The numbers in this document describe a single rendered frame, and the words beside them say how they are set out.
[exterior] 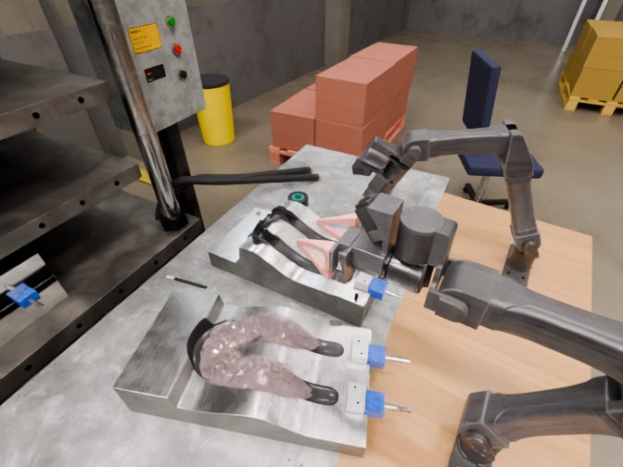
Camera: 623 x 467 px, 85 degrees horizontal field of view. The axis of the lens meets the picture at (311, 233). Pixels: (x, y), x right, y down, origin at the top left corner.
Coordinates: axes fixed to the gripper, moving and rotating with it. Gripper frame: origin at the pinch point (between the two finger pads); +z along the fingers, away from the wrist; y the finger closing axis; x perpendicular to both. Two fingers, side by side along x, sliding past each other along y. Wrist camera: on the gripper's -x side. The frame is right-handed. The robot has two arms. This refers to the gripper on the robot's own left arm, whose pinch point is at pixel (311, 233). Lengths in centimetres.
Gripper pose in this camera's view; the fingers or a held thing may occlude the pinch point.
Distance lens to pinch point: 58.6
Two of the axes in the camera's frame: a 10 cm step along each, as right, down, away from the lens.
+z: -8.5, -3.2, 4.2
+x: 0.2, 7.7, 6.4
